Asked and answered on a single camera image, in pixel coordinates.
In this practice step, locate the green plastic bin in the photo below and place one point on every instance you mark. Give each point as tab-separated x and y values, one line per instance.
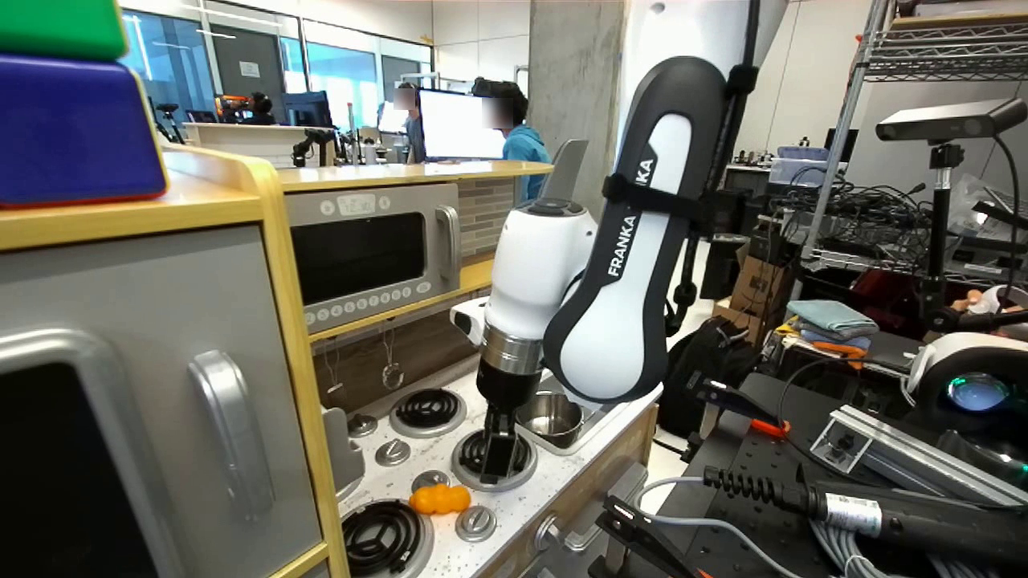
88	29

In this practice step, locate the front left stove burner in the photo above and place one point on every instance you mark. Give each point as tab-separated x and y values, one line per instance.
388	542

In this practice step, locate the blue plastic bin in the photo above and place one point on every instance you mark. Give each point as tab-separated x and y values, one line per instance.
75	133

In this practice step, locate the grey office chair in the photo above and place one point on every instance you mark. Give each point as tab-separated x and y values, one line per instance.
560	185

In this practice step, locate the black backpack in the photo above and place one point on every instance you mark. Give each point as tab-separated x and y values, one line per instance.
713	351

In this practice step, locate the orange handled screwdriver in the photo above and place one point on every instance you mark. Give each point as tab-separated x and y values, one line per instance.
755	419

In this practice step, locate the silver pot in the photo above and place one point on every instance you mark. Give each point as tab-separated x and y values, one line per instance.
553	416

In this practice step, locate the folded blue cloth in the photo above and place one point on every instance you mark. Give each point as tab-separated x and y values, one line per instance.
830	318

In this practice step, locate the wooden toy kitchen frame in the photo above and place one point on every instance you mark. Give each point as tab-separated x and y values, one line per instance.
268	322

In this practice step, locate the orange plastic bread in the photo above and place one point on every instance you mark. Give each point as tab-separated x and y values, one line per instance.
440	499

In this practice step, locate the middle stove burner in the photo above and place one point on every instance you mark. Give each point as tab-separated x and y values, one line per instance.
468	456

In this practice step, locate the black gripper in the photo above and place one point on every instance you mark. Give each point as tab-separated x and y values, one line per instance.
503	394

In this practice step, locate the silver stove knob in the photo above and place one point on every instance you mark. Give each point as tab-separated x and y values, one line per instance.
475	525

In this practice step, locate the cardboard box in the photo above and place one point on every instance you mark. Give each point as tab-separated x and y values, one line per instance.
760	298

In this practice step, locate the person in blue shirt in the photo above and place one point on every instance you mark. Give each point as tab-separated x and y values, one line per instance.
510	117

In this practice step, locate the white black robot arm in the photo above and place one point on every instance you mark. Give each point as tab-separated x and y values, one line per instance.
585	298

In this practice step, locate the stove burner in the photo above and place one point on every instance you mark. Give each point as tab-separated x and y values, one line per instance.
428	412
388	542
468	456

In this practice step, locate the back stove burner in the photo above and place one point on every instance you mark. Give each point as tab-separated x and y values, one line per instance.
428	412

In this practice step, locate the black handled tool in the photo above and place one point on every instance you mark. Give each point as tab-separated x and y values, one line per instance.
907	518

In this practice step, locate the silver aluminium extrusion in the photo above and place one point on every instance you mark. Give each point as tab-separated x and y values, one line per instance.
854	442

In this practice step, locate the toy sink basin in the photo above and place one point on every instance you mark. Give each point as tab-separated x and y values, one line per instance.
595	412

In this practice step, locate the camera on black stand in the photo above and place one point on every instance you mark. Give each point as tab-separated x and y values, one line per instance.
942	131

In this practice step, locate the toy microwave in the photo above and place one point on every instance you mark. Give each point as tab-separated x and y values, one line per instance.
365	252

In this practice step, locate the grey toy oven door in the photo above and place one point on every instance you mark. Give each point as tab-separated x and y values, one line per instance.
139	419

